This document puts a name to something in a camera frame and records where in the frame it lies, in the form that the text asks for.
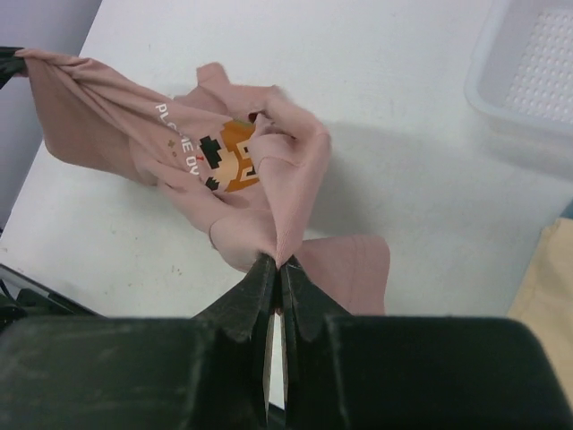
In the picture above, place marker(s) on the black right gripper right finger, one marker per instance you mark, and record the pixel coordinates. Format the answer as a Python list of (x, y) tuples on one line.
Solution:
[(309, 371)]

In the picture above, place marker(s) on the folded cream t shirt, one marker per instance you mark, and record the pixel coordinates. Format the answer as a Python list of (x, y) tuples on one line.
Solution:
[(544, 300)]

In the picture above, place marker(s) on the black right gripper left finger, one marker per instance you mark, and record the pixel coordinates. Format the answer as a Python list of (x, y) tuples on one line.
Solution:
[(233, 392)]

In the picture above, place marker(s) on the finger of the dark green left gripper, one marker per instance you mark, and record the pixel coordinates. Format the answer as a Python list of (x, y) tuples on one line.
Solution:
[(11, 65)]

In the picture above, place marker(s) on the white perforated plastic basket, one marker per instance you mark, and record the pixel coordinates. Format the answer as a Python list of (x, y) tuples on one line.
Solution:
[(520, 81)]

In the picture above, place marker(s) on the pink graphic t shirt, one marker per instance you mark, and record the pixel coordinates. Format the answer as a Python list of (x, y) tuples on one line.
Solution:
[(244, 164)]

